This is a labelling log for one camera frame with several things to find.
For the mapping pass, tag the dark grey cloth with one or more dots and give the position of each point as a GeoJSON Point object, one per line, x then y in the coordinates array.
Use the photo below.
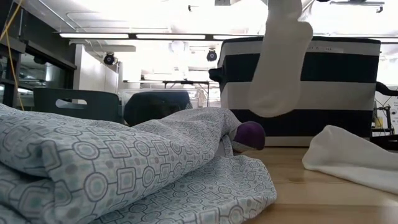
{"type": "Point", "coordinates": [155, 105]}

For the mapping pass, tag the white sock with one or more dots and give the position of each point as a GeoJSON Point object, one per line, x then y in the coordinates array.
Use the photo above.
{"type": "Point", "coordinates": [280, 71]}

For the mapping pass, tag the light blue patterned cloth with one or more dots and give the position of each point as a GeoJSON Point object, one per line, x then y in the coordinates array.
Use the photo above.
{"type": "Point", "coordinates": [109, 168]}

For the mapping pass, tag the clear plastic bin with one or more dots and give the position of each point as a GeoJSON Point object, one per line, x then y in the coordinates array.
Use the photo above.
{"type": "Point", "coordinates": [194, 96]}

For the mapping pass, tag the black background table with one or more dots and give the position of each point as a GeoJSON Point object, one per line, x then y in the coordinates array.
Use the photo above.
{"type": "Point", "coordinates": [186, 82]}

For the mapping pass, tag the grey purple-toed sock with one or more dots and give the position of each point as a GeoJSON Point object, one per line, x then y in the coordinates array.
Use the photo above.
{"type": "Point", "coordinates": [250, 135]}

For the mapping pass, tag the teal plastic bin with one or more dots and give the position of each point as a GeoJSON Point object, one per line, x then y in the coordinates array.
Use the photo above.
{"type": "Point", "coordinates": [93, 105]}

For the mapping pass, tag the navy white striped fabric basket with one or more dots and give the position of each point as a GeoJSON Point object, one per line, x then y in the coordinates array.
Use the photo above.
{"type": "Point", "coordinates": [335, 93]}

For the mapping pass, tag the white cloth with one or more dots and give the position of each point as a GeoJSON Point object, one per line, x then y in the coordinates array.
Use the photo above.
{"type": "Point", "coordinates": [351, 155]}

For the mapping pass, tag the dark metal shelf rack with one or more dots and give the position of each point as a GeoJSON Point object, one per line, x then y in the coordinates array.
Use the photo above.
{"type": "Point", "coordinates": [31, 56]}

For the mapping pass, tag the black round ceiling camera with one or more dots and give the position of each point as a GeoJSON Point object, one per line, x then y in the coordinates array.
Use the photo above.
{"type": "Point", "coordinates": [211, 55]}
{"type": "Point", "coordinates": [109, 58]}

